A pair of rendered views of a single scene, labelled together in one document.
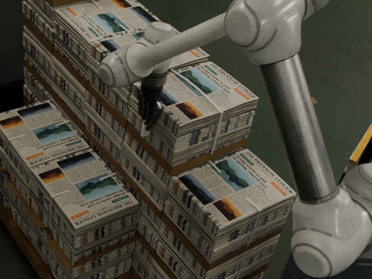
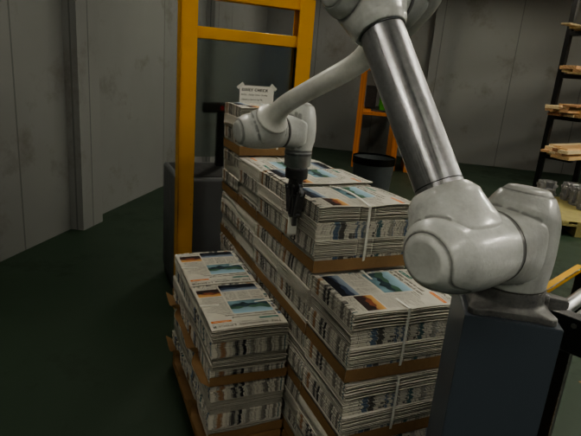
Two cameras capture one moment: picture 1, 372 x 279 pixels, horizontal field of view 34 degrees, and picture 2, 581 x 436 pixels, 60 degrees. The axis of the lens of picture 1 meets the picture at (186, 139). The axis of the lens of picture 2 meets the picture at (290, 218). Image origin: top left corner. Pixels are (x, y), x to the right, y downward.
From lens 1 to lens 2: 0.94 m
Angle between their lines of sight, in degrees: 29
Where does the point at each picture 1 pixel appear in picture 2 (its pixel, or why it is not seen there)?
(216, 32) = (341, 71)
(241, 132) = (398, 243)
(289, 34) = not seen: outside the picture
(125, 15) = not seen: hidden behind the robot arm
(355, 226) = (489, 220)
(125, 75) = (254, 127)
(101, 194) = (251, 310)
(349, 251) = (479, 243)
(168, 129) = (311, 218)
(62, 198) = (209, 309)
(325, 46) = not seen: hidden behind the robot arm
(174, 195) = (316, 297)
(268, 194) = (423, 299)
